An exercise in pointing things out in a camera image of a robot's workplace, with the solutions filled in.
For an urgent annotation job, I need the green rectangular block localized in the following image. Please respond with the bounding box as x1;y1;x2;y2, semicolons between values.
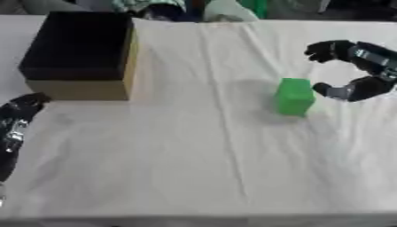
273;77;318;118

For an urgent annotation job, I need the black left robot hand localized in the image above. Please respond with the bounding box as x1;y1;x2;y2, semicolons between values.
0;91;53;184

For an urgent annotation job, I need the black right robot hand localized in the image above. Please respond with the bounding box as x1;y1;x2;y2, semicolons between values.
302;39;397;103

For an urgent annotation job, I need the tan cardboard box black inside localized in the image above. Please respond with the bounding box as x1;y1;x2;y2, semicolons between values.
17;11;140;102

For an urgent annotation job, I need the person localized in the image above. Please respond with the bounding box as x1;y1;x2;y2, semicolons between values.
110;0;270;23

